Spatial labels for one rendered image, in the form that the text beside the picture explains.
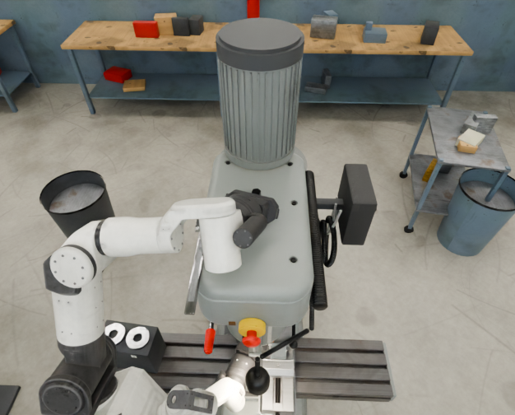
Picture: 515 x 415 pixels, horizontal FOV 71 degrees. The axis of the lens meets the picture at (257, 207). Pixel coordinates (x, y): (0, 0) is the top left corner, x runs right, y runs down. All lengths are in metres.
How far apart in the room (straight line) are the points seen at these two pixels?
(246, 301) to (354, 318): 2.19
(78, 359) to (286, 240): 0.49
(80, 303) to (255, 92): 0.56
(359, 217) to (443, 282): 2.19
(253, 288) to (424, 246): 2.85
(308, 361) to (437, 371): 1.41
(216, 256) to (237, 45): 0.45
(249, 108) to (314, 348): 1.18
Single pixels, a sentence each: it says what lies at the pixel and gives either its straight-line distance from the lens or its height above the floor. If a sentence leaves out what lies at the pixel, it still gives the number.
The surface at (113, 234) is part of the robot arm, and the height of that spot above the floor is 2.04.
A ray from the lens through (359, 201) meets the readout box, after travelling 1.17.
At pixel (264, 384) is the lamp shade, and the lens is 1.12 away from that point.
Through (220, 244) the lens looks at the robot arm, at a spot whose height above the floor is 2.05.
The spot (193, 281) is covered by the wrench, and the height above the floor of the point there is 1.90.
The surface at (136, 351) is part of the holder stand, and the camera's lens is 1.56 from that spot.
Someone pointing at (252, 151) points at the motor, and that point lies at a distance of 0.94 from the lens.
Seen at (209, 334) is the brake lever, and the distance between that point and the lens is 0.90.
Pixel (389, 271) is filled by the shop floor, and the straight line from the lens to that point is 3.22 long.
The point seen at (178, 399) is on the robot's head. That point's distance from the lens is 0.89.
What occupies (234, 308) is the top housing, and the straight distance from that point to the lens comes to 0.79.
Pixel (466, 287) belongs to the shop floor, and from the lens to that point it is 3.39.
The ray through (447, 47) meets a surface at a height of 0.88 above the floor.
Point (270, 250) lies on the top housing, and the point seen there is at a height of 1.89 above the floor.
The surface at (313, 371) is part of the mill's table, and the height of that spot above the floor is 0.95.
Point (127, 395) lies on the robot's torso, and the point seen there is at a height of 1.67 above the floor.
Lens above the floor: 2.52
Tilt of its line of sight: 46 degrees down
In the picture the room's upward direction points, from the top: straight up
